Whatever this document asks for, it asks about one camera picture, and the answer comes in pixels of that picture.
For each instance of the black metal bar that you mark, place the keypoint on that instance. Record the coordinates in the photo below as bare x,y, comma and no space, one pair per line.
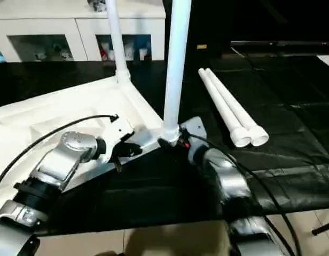
292,45

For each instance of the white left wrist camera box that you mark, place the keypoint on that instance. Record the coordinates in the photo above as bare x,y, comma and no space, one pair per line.
122,130

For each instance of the white plastic table top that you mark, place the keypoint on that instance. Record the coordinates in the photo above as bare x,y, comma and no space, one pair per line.
57,106

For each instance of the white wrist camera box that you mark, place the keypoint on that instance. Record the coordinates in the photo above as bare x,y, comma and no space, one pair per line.
122,130
194,128

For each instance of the white plastic table leg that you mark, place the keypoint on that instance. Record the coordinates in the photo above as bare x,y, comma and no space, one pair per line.
178,53
223,104
115,32
244,114

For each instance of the crumpled silver object on cabinet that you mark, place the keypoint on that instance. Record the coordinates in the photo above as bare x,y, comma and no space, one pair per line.
96,4

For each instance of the small yellow label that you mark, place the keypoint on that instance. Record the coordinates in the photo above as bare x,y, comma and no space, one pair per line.
201,47

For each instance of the white glass-door cabinet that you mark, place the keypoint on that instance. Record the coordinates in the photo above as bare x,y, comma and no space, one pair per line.
47,21

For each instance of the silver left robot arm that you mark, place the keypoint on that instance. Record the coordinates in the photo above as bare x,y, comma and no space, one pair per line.
63,160

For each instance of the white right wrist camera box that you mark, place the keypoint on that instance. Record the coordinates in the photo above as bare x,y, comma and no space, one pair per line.
194,128

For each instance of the black work mat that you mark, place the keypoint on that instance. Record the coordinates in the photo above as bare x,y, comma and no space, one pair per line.
154,192

